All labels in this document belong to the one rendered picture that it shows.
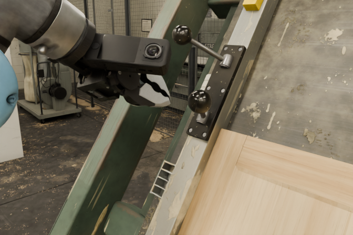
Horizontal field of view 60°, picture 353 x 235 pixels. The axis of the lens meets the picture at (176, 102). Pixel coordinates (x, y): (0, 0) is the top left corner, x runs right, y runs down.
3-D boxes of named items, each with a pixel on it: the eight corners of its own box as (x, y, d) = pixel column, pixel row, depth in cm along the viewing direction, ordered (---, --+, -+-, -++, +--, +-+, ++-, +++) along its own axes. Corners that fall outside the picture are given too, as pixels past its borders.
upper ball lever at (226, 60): (222, 74, 62) (166, 41, 58) (229, 58, 62) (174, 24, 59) (232, 71, 58) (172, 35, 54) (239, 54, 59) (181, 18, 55)
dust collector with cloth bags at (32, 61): (17, 108, 587) (1, -13, 534) (54, 102, 631) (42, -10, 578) (40, 125, 486) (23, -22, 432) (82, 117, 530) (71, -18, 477)
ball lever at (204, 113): (190, 124, 59) (182, 104, 46) (198, 106, 59) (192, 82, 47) (209, 131, 58) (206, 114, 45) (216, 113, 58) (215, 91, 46)
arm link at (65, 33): (69, -14, 38) (48, 39, 35) (96, 9, 41) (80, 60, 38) (35, 6, 42) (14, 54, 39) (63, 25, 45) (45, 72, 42)
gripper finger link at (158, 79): (152, 91, 60) (119, 67, 53) (177, 86, 57) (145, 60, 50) (149, 105, 59) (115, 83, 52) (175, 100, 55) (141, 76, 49)
